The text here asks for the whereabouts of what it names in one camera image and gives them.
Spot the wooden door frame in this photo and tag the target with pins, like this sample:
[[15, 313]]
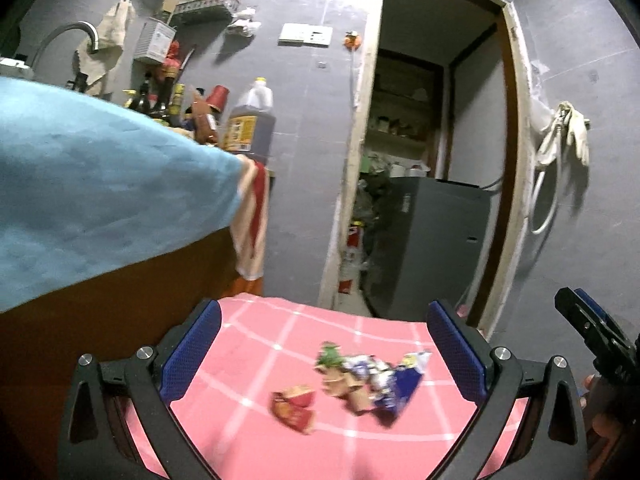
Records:
[[515, 110]]

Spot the blue snack packet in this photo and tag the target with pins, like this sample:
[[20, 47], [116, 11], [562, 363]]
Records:
[[404, 385]]

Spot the brown seasoning bag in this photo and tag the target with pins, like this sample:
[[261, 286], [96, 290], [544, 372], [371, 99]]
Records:
[[204, 120]]

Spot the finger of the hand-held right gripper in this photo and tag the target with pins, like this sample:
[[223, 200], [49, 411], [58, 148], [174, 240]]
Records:
[[585, 325], [595, 307]]

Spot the yellow cap sauce bottle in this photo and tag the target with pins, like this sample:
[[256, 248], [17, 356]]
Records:
[[177, 107]]

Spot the silver crumpled wrapper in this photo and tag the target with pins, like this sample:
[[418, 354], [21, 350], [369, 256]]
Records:
[[370, 367]]

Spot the pile of plastic bags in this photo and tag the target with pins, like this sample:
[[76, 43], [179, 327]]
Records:
[[372, 195]]

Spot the red crumpled wrapper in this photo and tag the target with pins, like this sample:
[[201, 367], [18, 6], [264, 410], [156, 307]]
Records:
[[292, 407]]

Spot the cream rubber gloves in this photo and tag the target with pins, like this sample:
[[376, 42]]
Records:
[[575, 130]]

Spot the red and white bottle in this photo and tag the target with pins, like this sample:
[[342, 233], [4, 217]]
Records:
[[350, 260]]

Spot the light blue cloth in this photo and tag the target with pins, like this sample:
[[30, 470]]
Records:
[[100, 185]]

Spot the red paper cup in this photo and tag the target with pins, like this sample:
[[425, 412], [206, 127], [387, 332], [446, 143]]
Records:
[[217, 97]]

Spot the beige hanging towel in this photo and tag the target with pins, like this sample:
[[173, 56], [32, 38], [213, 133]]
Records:
[[112, 30]]

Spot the white wall switch plate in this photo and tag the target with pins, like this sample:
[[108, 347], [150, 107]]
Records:
[[305, 35]]

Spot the dark sauce bottle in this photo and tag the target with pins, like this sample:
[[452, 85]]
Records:
[[143, 97], [160, 102]]

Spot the red and cream striped cloth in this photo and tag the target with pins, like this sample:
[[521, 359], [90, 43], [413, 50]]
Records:
[[250, 220]]

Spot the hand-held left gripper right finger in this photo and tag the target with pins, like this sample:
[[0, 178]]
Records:
[[457, 355]]

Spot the metal faucet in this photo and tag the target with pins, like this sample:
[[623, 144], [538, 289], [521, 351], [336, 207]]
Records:
[[65, 32]]

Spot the person's right hand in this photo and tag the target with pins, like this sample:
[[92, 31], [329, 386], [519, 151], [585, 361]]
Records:
[[602, 425]]

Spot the pink checked cloth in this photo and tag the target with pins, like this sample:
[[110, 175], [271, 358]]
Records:
[[260, 340]]

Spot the brown wooden cabinet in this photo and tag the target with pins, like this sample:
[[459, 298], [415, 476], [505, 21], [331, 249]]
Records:
[[100, 325]]

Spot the large cooking oil bottle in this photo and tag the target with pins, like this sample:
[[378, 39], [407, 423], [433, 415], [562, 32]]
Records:
[[247, 130]]

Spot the white crumpled plastic bag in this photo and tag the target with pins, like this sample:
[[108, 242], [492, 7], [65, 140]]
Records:
[[244, 22]]

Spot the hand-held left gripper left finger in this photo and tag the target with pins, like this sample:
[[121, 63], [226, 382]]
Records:
[[192, 352]]

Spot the wooden storage shelf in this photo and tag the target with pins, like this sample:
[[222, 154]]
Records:
[[400, 110]]

